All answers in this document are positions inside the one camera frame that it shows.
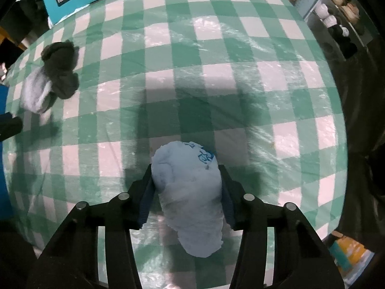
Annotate grey fuzzy sock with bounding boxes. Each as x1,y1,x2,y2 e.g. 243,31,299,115
41,40,80,100

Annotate pair of black shoes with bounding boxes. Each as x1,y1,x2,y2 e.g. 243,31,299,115
332,26,358,61

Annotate pair of tan shoes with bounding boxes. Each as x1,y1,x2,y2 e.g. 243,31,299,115
328,0,361,21

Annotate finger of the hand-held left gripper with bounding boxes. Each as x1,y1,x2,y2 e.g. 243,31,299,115
0,112,23,141

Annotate yellow teal packet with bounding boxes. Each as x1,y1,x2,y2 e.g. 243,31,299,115
326,230,375,286

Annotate light blue cloth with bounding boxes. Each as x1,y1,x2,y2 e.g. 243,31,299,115
150,140,225,258

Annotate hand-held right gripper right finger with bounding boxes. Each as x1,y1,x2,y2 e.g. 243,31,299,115
219,165,346,289

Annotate shoe rack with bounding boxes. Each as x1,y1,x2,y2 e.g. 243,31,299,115
293,0,373,61

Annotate pair of white shoes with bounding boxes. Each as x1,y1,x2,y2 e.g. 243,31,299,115
317,4,349,37

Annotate light grey fluffy bundle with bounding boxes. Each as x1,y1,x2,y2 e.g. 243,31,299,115
20,66,56,114

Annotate green white checkered tablecloth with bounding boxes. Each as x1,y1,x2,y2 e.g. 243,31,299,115
1,0,349,289

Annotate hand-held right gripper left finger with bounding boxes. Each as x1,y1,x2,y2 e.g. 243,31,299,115
27,164,155,289

